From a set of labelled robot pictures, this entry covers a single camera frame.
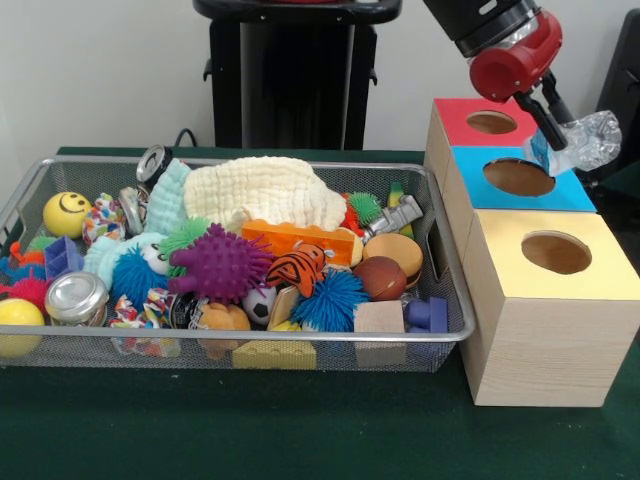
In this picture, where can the purple spiky ball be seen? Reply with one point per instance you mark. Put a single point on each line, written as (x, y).
(220, 265)

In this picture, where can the clear plastic packet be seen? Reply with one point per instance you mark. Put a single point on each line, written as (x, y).
(590, 140)

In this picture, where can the purple toy block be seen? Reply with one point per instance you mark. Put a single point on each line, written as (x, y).
(427, 315)

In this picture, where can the yellow smiley face ball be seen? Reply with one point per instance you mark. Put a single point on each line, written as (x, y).
(66, 214)

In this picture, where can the shallow clear mesh bin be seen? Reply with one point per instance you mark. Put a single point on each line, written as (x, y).
(440, 330)

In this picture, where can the black chair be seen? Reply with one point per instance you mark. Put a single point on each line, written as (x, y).
(628, 60)

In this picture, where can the wooden box with three holes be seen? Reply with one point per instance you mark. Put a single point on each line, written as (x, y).
(540, 340)

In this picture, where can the orange toy building block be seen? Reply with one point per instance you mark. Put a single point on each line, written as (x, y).
(300, 238)

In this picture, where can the plain yellow ball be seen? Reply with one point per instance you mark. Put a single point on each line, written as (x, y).
(18, 326)

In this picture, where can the silver metal can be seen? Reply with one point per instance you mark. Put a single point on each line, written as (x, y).
(76, 298)

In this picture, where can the green spiky ball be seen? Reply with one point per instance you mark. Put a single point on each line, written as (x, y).
(185, 238)

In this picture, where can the small brown basketball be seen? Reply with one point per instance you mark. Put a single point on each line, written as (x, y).
(381, 278)

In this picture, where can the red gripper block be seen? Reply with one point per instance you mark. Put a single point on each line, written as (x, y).
(515, 62)

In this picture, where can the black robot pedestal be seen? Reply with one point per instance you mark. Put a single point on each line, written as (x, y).
(290, 80)

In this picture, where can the blue spiky ball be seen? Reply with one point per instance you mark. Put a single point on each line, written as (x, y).
(332, 300)

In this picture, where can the dark green table cloth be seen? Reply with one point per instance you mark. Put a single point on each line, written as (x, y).
(300, 430)

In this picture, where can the toy hamburger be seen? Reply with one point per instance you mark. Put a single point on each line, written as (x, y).
(393, 252)

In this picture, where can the cream knitted cloth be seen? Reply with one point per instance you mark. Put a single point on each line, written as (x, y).
(265, 190)

